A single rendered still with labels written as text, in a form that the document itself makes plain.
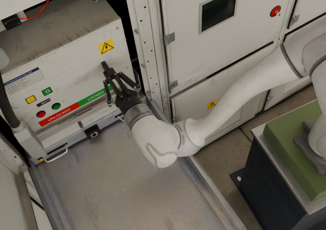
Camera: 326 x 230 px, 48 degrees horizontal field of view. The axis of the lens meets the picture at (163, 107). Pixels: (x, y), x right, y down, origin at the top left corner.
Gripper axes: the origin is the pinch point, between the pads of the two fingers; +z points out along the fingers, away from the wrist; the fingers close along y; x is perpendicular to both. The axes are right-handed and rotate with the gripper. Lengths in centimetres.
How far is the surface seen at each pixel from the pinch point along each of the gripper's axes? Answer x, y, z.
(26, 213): -39, -52, -14
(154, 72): -19.7, 19.4, 3.8
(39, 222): -89, -60, 2
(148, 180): -38.4, -4.3, -28.4
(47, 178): -38, -39, -5
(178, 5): 12.0, 31.5, 1.8
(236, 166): -123, 56, -19
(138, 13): 14.7, 17.1, 3.8
